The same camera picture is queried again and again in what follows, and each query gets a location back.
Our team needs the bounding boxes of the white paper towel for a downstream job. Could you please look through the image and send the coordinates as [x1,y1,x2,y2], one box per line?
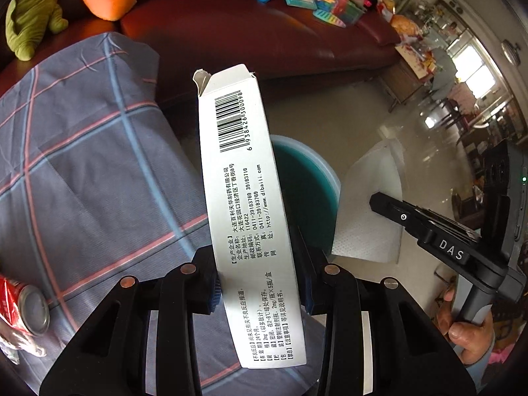
[332,139,405,264]

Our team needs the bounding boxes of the red soda can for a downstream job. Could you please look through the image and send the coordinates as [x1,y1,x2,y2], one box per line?
[1,275,50,336]

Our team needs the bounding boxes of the green white medicine box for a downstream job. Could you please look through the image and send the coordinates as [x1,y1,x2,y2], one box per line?
[192,64,307,369]

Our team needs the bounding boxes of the teal plastic trash bin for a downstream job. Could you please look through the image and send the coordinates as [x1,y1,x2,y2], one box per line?
[270,135,341,256]

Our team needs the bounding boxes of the person's right hand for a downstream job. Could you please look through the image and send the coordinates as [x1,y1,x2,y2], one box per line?
[434,285,494,366]

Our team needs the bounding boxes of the wooden side table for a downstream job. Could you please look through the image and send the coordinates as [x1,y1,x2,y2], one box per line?
[379,45,436,113]

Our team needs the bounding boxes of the purple plaid tablecloth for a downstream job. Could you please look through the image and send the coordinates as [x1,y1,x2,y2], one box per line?
[1,104,324,395]

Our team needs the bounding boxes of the dark red leather sofa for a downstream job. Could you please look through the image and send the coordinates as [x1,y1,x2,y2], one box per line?
[1,0,399,111]

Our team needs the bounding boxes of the green dinosaur plush toy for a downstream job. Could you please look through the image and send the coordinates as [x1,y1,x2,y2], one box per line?
[5,0,69,62]

